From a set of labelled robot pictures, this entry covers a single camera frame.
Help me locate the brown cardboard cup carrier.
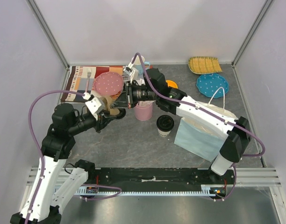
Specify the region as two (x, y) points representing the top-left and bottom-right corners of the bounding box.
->
(95, 96), (120, 116)

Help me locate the black plastic cup lid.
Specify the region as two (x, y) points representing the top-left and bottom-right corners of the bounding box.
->
(156, 115), (174, 132)

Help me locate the white paper coffee cup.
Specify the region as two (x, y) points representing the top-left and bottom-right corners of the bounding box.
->
(157, 127), (172, 137)

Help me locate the light blue paper bag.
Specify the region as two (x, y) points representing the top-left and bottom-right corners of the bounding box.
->
(174, 94), (238, 161)

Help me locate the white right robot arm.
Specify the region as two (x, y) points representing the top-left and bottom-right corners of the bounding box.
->
(111, 68), (251, 184)

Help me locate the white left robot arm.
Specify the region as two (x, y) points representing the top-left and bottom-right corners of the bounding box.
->
(10, 100), (113, 224)

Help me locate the pink straw holder cup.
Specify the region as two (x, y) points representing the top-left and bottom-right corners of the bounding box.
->
(134, 101), (153, 121)

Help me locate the pink polka dot plate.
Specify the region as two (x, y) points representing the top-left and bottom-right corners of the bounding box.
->
(93, 71), (124, 96)

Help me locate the light blue mug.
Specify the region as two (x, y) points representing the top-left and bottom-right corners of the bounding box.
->
(134, 56), (150, 75)

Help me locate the colourful striped placemat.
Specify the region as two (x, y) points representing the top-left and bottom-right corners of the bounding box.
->
(65, 65), (128, 94)

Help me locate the orange bowl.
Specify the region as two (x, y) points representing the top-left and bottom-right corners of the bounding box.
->
(166, 80), (178, 89)

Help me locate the yellow woven tray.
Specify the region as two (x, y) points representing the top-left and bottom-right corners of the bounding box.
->
(188, 56), (222, 75)

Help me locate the blue polka dot plate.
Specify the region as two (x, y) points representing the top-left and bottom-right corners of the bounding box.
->
(196, 73), (229, 98)

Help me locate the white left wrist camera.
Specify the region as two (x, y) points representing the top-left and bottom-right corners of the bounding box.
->
(83, 92), (105, 120)

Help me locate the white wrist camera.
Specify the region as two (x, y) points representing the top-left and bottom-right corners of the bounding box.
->
(83, 92), (105, 120)
(123, 62), (139, 83)

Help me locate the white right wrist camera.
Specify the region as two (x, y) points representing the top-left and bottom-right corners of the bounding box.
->
(123, 62), (139, 83)

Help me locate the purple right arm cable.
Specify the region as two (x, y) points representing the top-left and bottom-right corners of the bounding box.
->
(130, 52), (266, 203)

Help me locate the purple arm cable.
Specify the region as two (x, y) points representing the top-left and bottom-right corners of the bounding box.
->
(130, 52), (266, 203)
(23, 90), (122, 224)

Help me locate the silver fork pink handle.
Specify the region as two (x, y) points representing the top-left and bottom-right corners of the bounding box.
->
(85, 67), (92, 92)

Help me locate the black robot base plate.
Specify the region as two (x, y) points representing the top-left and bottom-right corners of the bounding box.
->
(85, 168), (235, 191)

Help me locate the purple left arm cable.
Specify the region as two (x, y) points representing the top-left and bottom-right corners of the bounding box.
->
(23, 90), (122, 224)

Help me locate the grey slotted cable duct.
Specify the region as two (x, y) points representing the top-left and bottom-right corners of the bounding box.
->
(51, 185), (228, 196)

